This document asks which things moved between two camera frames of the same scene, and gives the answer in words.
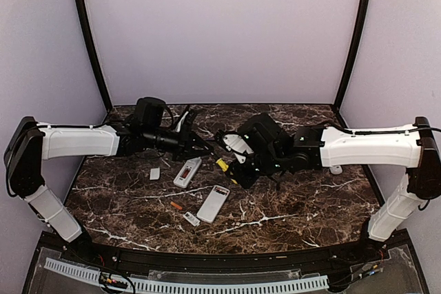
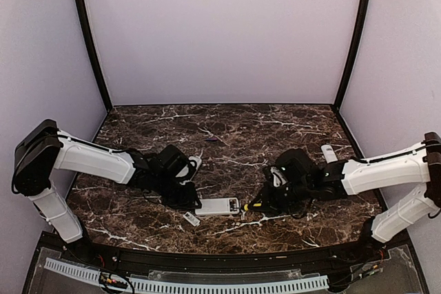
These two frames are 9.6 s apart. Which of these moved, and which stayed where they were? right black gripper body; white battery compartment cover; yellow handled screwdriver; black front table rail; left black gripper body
Moved: yellow handled screwdriver; right black gripper body; left black gripper body
Stayed: white battery compartment cover; black front table rail
